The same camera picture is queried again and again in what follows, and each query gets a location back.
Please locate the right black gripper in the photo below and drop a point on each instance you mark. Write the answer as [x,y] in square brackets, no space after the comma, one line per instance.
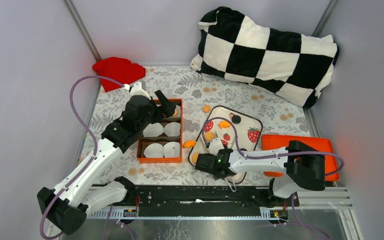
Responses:
[215,177]

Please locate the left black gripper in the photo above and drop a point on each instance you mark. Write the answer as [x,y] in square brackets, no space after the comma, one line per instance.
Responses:
[167,108]

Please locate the orange compartment cookie box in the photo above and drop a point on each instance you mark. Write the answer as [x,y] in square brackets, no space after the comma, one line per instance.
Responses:
[143,142]

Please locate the white strawberry tray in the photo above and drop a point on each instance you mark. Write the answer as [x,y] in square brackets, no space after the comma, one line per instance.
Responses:
[246,133]

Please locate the orange fish cookie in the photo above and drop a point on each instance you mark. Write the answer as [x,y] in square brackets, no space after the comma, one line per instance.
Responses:
[189,144]
[224,124]

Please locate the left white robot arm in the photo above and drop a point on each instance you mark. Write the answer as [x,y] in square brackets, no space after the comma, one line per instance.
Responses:
[68,204]

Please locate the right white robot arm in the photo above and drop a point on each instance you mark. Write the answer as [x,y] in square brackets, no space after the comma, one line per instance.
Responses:
[302,167]

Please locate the white paper cup liner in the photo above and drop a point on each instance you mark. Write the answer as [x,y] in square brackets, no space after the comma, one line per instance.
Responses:
[172,129]
[172,149]
[154,150]
[153,130]
[179,108]

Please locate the black sandwich cookie top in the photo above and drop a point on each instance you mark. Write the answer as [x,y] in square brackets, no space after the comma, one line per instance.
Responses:
[236,119]

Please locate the red cloth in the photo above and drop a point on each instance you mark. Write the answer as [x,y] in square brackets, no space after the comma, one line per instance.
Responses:
[119,69]

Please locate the orange box lid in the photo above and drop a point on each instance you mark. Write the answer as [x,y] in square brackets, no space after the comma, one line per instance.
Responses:
[274,141]

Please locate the floral table mat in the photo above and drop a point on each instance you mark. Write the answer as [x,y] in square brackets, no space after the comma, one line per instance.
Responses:
[278,116]

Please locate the black white checkered blanket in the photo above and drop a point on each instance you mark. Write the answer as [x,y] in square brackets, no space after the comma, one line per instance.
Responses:
[291,65]

